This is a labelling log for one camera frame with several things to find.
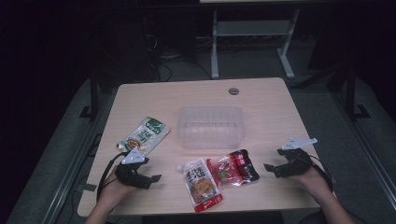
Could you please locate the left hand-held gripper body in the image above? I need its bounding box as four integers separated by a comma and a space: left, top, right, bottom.
115, 147, 149, 188

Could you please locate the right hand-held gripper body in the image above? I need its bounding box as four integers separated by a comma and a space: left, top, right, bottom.
277, 137, 318, 176

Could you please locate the red black snack packet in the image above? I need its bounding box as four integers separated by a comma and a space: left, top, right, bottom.
205, 148, 261, 190

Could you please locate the white red spouted snack packet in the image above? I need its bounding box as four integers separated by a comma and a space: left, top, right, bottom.
176, 158, 224, 214

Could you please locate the clear plastic container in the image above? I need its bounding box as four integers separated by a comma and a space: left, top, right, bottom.
177, 105, 246, 149

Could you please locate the person's left hand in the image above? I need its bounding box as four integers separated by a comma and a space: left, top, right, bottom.
100, 169, 138, 209

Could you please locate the person's right hand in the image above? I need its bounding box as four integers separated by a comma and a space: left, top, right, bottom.
289, 167, 332, 203

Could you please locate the green snack packet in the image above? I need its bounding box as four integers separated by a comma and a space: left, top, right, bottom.
116, 116, 171, 157

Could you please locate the grey floor tape piece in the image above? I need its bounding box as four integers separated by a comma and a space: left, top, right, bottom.
76, 183, 97, 192

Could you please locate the black metal stand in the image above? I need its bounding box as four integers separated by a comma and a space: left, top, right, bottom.
78, 69, 101, 120
344, 66, 372, 120

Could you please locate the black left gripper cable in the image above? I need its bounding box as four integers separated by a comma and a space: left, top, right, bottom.
96, 151, 130, 202

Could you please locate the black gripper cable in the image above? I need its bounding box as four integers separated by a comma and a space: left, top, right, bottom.
96, 151, 130, 202
306, 154, 334, 192

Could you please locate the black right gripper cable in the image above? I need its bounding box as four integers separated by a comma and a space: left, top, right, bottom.
306, 154, 334, 192

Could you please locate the tangle of floor cables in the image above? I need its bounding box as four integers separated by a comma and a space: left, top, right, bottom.
143, 31, 213, 82

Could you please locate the white metal desk frame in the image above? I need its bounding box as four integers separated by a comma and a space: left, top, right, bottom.
199, 0, 302, 79

